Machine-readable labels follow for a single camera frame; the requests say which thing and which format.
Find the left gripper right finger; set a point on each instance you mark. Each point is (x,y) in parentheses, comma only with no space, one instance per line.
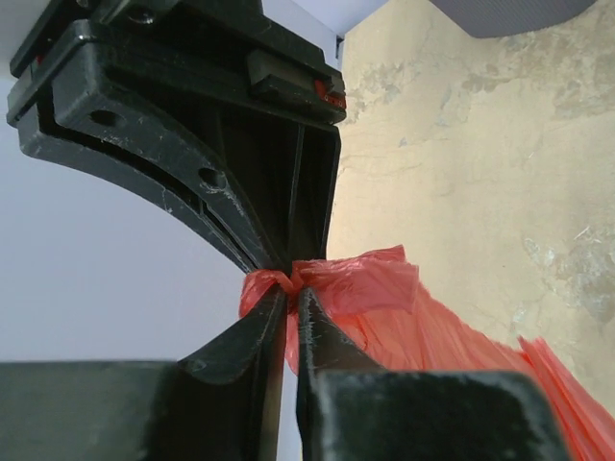
(351,408)

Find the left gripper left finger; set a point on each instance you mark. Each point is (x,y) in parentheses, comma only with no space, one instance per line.
(221,402)

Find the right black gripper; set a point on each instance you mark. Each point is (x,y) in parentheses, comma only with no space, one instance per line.
(149,95)

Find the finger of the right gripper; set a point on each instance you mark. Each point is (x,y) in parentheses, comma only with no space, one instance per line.
(286,168)

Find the red plastic trash bag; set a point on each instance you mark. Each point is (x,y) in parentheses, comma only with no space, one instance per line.
(379,302)

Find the grey mesh trash bin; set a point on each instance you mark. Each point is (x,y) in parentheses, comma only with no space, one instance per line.
(499,18)

